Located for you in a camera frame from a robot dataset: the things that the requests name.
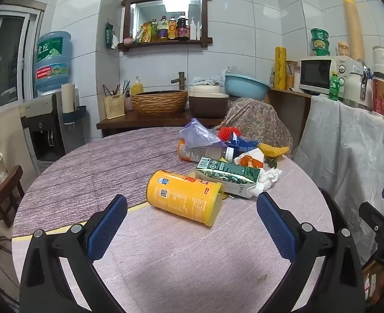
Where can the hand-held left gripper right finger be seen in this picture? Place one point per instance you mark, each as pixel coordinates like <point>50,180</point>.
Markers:
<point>276,228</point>

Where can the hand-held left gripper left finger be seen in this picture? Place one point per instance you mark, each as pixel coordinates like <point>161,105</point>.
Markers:
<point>108,228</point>

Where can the orange white wrapper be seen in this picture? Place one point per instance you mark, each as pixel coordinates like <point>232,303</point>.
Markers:
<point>246,161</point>

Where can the yellow cardboard canister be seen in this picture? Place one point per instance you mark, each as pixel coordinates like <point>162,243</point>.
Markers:
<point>182,197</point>

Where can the milk tea plastic bottle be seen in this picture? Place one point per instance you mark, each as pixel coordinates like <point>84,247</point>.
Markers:
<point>201,153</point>

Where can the crumpled white tissue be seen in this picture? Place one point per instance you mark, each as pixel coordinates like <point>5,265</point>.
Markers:
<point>270,177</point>

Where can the green leaf scrap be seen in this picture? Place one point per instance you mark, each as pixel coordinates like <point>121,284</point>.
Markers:
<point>270,162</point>

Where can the green drink carton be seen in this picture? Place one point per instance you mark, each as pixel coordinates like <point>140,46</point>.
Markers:
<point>231,174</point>

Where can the white cloth cover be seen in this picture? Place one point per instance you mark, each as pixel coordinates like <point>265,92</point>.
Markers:
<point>342,146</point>

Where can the blue snack wrapper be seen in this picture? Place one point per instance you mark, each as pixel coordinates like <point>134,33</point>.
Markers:
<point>244,142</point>

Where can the red paper cup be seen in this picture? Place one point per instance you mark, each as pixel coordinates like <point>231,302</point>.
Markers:
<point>379,94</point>

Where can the red foam fruit net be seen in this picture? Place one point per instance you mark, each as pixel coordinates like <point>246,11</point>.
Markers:
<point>227,133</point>

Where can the dark wooden sink counter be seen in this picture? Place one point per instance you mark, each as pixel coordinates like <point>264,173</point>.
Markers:
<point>123,122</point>

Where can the floral cloth covered chair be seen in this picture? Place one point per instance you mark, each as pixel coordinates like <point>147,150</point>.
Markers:
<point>260,120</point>

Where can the wooden stool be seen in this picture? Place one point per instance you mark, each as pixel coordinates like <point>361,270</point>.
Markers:
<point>6,182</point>

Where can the wooden side shelf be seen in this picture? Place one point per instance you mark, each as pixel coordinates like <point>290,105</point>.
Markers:
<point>289,111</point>

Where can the white electric kettle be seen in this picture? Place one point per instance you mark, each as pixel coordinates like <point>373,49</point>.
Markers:
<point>353,88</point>

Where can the teal cup holder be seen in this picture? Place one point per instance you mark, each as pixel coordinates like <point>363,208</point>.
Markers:
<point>76,114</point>

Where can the beige chopstick holder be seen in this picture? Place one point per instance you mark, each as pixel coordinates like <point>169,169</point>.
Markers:
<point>114,107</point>

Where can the purple plastic bag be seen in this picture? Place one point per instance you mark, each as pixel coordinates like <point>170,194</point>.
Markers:
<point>196,133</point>

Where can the grey water dispenser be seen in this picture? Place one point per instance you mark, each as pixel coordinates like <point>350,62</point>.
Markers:
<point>43,120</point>

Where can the small pink bottle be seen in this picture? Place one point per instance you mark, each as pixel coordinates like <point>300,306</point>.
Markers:
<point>128,102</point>

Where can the green soda bottle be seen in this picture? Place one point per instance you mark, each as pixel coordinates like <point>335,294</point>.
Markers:
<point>333,86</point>

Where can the woven basket sink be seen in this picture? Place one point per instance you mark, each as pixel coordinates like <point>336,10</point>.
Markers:
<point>159,102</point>

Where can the paper cup tube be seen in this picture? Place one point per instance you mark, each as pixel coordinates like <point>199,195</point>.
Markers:
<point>68,97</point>

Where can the bunch of chopsticks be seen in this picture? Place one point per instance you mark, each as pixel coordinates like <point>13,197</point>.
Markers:
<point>116,89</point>

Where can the brown pot with cream lid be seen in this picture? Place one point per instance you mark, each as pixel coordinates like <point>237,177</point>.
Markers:
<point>208,104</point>

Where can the yellow soap bottle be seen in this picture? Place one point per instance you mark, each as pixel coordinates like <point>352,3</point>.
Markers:
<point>137,88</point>

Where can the light blue plastic basin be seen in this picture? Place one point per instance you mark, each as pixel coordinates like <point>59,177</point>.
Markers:
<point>244,86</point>

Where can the white microwave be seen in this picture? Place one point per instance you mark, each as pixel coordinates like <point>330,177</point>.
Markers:
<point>316,75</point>

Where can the glass jar with wooden lid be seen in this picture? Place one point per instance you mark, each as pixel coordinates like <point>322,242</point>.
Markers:
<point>292,76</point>

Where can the jar with orange lid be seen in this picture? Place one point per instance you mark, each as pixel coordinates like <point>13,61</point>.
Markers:
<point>343,49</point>

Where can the yellow wrap roll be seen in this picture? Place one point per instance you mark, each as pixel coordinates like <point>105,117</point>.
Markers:
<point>280,68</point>

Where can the grey towel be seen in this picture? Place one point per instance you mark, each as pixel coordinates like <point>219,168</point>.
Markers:
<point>208,80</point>

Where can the bronze faucet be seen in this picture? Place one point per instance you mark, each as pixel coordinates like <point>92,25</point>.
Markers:
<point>181,80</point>

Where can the blue water jug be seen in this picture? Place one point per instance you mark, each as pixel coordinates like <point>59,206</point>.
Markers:
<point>53,62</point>

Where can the tall stack of paper cups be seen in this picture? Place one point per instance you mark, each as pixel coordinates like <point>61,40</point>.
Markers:
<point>353,26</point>

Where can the pink small pot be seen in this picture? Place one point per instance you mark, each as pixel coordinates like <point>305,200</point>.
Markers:
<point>128,40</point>

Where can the green tissue pack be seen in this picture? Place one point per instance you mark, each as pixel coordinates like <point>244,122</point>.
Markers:
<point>109,36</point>

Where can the window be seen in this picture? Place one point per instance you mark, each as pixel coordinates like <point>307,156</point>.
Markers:
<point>9,58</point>

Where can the yellow snack bag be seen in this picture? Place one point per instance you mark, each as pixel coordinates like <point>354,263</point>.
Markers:
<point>143,33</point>

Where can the green yellow bottle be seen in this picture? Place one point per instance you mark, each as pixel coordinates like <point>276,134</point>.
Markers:
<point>153,32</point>

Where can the oil bottle with purple label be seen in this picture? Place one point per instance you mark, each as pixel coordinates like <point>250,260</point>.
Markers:
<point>162,31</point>

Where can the amber oil bottle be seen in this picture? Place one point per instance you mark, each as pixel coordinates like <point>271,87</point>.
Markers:
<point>172,29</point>

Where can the dark sauce bottle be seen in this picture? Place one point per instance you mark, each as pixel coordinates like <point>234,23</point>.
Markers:
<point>182,29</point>

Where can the white squeeze bottle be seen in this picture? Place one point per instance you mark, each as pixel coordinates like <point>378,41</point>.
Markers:
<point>193,31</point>

